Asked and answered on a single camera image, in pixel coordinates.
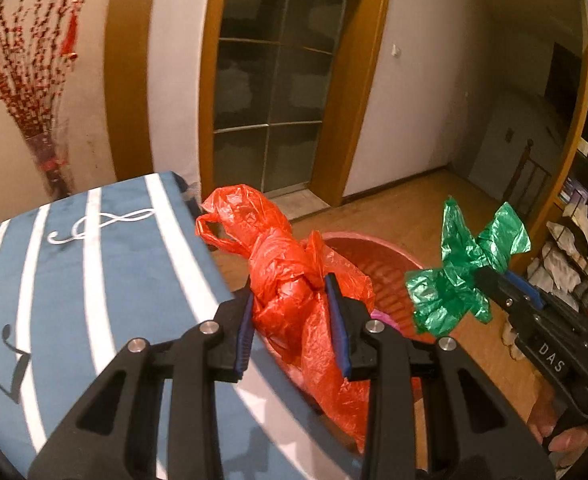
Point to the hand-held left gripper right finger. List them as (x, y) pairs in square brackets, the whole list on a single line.
[(336, 330)]

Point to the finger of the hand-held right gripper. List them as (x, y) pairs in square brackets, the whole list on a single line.
[(499, 292), (526, 292)]

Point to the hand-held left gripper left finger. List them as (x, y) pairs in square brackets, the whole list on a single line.
[(242, 340)]

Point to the green plastic bag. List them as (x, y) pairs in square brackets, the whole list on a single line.
[(454, 285)]

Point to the magenta plastic bag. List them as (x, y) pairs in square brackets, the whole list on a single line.
[(384, 321)]

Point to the red plastic bag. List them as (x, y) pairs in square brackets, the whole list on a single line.
[(284, 280)]

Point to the red plastic basin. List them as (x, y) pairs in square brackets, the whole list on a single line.
[(389, 270)]

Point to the person's right hand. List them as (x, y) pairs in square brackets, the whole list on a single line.
[(569, 442)]

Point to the wooden shelf unit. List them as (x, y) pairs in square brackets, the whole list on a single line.
[(584, 210)]

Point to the wooden chair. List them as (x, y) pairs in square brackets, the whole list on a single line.
[(526, 180)]

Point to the grey cabinet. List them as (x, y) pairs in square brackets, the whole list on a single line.
[(504, 135)]

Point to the glass panel door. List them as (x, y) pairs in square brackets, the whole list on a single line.
[(274, 85)]

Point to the tall floor vase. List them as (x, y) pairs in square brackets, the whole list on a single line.
[(48, 160)]

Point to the red berry branches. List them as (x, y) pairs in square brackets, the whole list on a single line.
[(23, 70)]

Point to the red hanging knot ornament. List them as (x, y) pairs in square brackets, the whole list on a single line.
[(71, 35)]

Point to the wooden door frame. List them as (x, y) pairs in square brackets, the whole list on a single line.
[(354, 135)]

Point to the wooden wall pillar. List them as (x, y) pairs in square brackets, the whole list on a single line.
[(131, 85)]

